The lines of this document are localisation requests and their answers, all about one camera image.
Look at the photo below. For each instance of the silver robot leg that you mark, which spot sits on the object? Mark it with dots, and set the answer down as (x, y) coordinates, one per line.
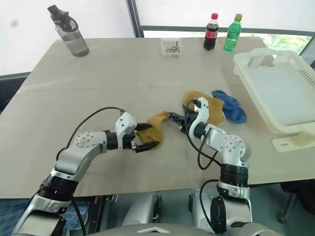
(199, 211)
(140, 209)

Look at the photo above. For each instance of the cola bottle red cap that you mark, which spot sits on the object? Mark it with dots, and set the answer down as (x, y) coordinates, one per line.
(211, 37)

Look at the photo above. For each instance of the green soda bottle yellow cap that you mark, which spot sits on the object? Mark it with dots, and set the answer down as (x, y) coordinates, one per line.
(232, 34)

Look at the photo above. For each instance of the dark box beside table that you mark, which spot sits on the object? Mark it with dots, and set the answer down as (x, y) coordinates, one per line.
(9, 91)

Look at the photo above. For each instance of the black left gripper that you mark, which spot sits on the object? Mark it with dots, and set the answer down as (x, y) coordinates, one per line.
(126, 142)

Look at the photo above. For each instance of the grey robot torso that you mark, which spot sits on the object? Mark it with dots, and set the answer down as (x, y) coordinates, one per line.
(118, 232)

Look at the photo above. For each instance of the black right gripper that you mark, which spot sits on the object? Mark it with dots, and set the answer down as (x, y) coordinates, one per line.
(188, 120)

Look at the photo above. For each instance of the clear box of coloured pins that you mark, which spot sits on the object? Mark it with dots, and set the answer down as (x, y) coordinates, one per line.
(169, 50)

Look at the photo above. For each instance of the silver right robot leg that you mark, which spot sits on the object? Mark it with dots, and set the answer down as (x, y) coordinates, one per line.
(199, 211)

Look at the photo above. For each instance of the black window frame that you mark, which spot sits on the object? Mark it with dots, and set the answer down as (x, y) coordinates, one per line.
(137, 22)

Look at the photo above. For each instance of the grey water bottle black lid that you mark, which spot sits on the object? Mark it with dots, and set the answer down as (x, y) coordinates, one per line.
(73, 41)

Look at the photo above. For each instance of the silver left robot leg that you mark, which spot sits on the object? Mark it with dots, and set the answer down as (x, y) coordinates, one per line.
(140, 209)

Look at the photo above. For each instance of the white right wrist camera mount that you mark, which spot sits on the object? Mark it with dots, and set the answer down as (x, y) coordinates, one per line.
(202, 110)

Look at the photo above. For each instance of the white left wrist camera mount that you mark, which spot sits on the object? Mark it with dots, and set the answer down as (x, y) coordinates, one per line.
(124, 123)

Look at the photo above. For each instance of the blue denim cloth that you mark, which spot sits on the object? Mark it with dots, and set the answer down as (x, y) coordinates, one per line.
(9, 209)

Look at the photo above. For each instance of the blue sock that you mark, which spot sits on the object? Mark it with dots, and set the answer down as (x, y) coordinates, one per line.
(233, 110)

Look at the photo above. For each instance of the dark chair leg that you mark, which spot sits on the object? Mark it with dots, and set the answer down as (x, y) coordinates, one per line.
(288, 206)

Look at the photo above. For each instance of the white plastic basket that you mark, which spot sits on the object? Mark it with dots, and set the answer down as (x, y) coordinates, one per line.
(275, 93)

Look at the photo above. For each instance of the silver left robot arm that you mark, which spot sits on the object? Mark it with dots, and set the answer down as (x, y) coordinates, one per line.
(81, 147)

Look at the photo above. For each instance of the white flat plastic base plate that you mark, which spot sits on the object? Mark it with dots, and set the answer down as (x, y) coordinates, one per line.
(285, 143)

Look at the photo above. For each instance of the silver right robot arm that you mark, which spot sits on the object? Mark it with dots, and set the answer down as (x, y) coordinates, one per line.
(231, 147)

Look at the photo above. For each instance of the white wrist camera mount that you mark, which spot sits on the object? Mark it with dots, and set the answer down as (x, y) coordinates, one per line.
(124, 123)
(202, 110)

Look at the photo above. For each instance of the mustard yellow sock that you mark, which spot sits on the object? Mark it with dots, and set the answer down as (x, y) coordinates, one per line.
(153, 131)
(214, 108)

